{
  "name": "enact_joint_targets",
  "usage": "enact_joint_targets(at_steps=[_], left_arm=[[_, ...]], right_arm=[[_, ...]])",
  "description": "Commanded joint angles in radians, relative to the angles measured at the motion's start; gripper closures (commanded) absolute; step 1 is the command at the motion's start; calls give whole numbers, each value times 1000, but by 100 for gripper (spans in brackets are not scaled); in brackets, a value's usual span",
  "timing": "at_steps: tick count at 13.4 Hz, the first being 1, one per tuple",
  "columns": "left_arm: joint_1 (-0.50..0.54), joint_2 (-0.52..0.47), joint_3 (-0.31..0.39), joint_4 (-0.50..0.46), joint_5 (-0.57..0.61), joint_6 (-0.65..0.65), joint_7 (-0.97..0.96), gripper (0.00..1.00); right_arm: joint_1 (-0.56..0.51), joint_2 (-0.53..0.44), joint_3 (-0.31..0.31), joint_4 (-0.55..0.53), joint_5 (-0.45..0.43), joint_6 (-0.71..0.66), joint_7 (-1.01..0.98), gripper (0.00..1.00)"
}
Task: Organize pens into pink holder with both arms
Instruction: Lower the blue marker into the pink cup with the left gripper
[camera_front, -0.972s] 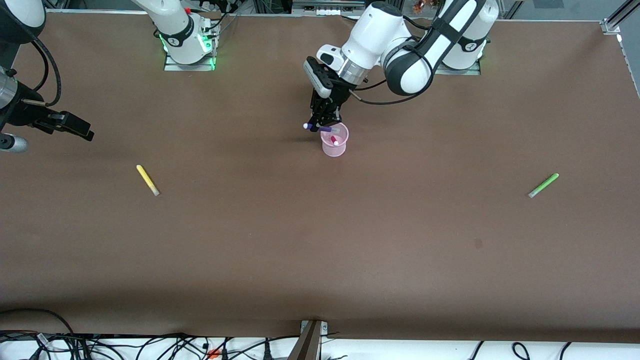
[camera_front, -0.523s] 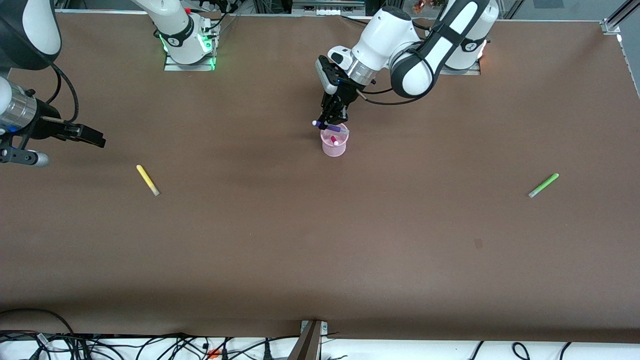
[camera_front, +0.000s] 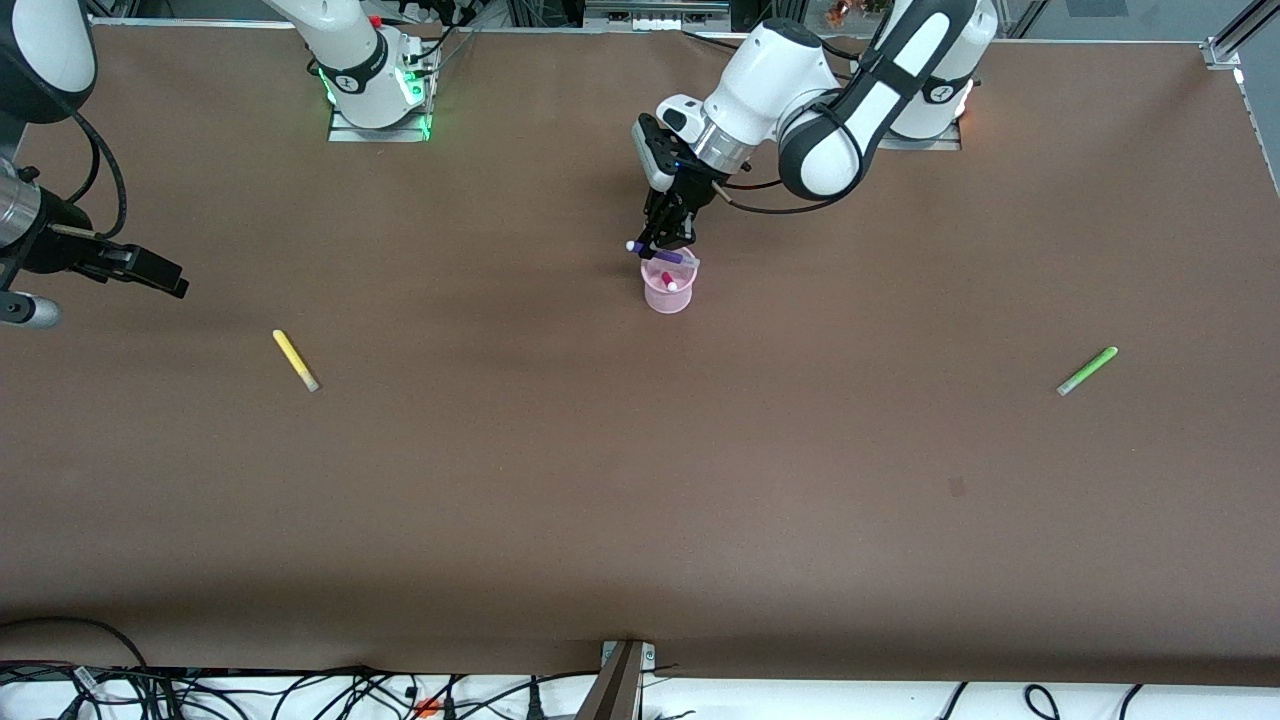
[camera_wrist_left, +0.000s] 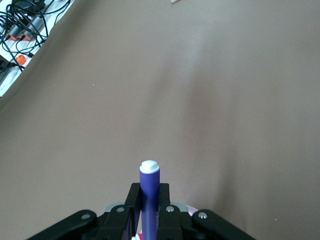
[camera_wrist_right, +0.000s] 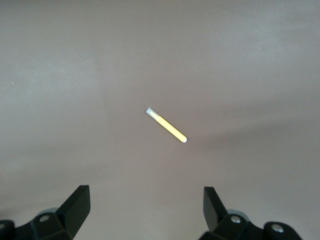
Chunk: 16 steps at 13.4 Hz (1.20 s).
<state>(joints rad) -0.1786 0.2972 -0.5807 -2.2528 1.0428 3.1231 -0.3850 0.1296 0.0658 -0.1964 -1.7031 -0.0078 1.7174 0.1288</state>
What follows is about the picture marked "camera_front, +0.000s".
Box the purple marker pen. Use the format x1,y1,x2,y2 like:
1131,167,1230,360
626,240,701,269

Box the pink translucent cup holder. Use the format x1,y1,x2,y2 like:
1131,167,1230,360
640,250,698,316

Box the yellow marker pen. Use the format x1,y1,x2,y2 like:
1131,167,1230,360
272,329,321,393

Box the grey box behind table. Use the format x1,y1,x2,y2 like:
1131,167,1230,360
583,0,733,33

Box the green marker pen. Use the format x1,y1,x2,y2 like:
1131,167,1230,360
1057,346,1119,397

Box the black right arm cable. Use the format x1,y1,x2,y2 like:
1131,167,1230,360
70,110,129,241

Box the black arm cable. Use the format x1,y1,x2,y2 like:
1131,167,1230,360
715,180,851,216
70,110,129,241

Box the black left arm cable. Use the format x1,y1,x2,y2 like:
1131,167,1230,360
715,180,851,216

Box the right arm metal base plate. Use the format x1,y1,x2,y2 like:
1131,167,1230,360
328,40,434,143

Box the black looped floor cable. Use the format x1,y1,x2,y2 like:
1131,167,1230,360
0,617,151,691

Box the tangled black floor cables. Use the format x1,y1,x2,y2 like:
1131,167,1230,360
0,660,601,720

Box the metal table leg bracket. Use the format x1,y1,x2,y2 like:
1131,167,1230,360
575,640,657,720

